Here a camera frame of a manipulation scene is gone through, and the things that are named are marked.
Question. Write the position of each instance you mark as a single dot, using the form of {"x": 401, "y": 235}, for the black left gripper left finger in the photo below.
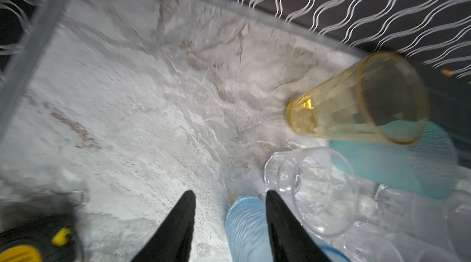
{"x": 172, "y": 240}

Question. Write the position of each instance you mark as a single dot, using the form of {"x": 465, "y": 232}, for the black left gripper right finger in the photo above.
{"x": 289, "y": 241}

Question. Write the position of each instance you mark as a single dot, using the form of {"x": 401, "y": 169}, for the blue ribbed plastic cup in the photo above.
{"x": 248, "y": 235}

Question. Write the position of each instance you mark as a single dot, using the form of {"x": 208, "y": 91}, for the clear plastic cup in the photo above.
{"x": 244, "y": 178}
{"x": 416, "y": 215}
{"x": 366, "y": 244}
{"x": 319, "y": 187}

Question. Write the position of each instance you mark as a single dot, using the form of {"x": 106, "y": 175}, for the teal plastic cup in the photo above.
{"x": 429, "y": 167}

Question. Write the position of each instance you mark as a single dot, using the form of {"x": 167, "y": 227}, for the yellow transparent cup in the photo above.
{"x": 381, "y": 98}

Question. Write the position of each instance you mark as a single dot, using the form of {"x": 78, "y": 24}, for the yellow black tape measure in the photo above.
{"x": 53, "y": 238}

